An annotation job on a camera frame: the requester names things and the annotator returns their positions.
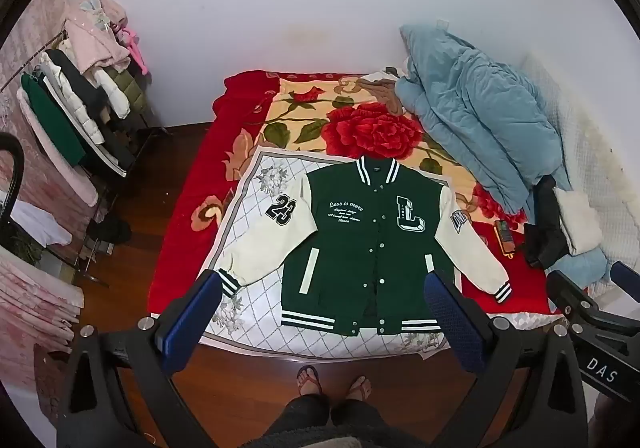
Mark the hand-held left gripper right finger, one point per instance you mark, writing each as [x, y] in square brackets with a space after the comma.
[455, 323]

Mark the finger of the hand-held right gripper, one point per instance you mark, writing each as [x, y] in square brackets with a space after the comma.
[627, 280]
[575, 300]

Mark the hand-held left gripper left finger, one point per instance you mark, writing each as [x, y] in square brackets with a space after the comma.
[192, 323]

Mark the green white varsity jacket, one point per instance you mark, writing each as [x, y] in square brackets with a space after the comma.
[350, 253]

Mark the black metal clothes rack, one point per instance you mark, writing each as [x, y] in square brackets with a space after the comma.
[145, 133]

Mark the white quilted floral cloth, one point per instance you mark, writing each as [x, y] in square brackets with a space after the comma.
[260, 303]

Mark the white fluffy folded cloth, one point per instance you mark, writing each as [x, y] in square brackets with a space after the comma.
[580, 220]

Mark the black garment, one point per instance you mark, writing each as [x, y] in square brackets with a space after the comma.
[545, 228]

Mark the orange black handheld device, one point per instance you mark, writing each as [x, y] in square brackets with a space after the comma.
[505, 238]

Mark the person's right foot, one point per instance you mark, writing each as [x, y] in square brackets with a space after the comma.
[357, 388]

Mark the person's foot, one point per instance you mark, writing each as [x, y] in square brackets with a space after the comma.
[357, 388]
[309, 380]

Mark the person's left foot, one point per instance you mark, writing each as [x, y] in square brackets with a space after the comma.
[309, 380]

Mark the person's right leg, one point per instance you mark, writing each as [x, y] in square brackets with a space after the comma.
[357, 423]

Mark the person's leg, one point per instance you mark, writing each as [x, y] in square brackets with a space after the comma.
[300, 423]
[357, 423]

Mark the person's left leg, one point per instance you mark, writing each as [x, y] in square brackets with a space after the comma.
[300, 423]

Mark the white quilted bed sheet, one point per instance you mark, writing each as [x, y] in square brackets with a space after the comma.
[590, 138]

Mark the pink patterned fabric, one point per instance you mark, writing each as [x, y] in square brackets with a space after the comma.
[35, 298]

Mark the white crumpled cloth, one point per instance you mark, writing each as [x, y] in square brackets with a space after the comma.
[40, 225]

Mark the pink fleece cloth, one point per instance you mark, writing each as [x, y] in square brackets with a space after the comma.
[75, 178]

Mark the light blue duvet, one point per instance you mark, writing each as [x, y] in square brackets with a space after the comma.
[475, 118]

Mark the red floral blanket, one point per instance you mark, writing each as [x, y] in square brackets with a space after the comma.
[370, 133]

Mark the olive puffer jacket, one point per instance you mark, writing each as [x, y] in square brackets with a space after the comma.
[131, 93]

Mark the dark green hanging garment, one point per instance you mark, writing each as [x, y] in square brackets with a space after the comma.
[52, 123]

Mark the white puffer jacket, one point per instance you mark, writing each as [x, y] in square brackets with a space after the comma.
[75, 108]

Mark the black hanging coat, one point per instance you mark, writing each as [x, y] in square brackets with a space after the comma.
[82, 83]

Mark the hot pink garment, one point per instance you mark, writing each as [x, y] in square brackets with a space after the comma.
[136, 53]

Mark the pale pink jacket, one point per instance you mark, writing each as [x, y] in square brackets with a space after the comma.
[92, 43]

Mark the light blue hanging garment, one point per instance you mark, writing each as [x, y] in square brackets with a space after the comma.
[94, 10]

